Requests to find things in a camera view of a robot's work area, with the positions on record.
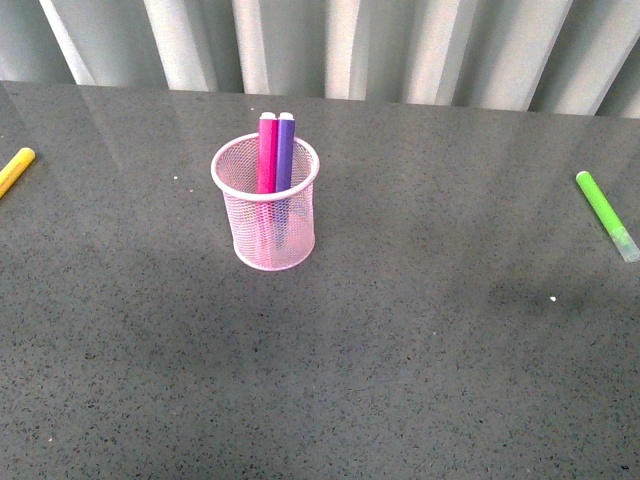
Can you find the purple marker pen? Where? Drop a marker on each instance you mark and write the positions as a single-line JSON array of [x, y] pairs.
[[286, 133]]

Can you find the pink marker pen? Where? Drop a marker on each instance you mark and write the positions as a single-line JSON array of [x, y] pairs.
[[266, 172]]

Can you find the pink mesh pen cup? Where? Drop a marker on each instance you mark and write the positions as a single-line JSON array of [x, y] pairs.
[[234, 171]]

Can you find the green marker pen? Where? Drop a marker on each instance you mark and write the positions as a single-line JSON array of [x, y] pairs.
[[614, 227]]

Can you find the yellow marker pen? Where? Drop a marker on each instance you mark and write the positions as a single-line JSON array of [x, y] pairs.
[[15, 168]]

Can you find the grey pleated curtain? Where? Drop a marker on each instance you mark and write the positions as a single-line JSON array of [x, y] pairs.
[[568, 57]]

